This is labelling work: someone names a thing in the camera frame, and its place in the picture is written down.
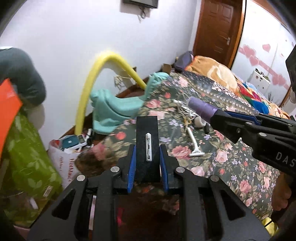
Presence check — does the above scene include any white plastic shopping bag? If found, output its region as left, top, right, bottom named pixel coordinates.
left=48, top=135, right=92, bottom=189

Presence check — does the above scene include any dark blue backpack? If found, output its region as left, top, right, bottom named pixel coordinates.
left=174, top=51, right=194, bottom=72

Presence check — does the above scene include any colourful patchwork blanket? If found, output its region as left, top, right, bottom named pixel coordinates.
left=234, top=76, right=290, bottom=120

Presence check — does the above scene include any white tape roll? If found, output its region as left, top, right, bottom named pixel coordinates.
left=193, top=116, right=207, bottom=128

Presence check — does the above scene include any brown wooden door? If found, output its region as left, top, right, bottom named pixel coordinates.
left=193, top=0, right=246, bottom=68

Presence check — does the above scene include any wall power socket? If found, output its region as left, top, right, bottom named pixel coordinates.
left=113, top=75, right=125, bottom=90

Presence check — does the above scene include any yellow foam tube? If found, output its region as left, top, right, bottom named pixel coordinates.
left=74, top=51, right=147, bottom=135

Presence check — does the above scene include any white disposable razor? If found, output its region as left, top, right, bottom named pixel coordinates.
left=186, top=127, right=205, bottom=157

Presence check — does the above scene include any white earphone cable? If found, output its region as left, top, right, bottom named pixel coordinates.
left=173, top=99, right=197, bottom=123

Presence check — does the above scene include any floral bed quilt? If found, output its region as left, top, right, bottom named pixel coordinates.
left=75, top=72, right=279, bottom=220

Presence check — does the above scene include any orange yellow blanket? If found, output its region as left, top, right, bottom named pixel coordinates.
left=185, top=56, right=239, bottom=95

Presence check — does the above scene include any teal plastic ride-on toy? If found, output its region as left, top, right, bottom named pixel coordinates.
left=90, top=72, right=170, bottom=135

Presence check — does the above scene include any lower wall monitor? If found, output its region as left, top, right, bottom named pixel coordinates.
left=123, top=0, right=159, bottom=9

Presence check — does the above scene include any white storage box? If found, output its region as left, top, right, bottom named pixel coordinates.
left=248, top=68, right=270, bottom=94

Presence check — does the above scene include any cardboard box by bed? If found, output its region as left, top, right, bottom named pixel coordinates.
left=162, top=64, right=172, bottom=75

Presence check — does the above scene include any green leafy bag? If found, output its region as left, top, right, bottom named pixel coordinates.
left=1, top=112, right=63, bottom=227

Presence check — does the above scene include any right hand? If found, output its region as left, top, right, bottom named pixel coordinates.
left=271, top=172, right=292, bottom=211

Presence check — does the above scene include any dark green cushion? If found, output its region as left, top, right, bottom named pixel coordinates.
left=1, top=47, right=46, bottom=106

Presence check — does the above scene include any white wardrobe with hearts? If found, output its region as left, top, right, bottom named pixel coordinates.
left=231, top=1, right=295, bottom=105

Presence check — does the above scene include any orange box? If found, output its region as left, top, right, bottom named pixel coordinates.
left=0, top=78, right=22, bottom=154

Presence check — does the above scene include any black clip box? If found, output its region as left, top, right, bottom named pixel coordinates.
left=135, top=116, right=160, bottom=184

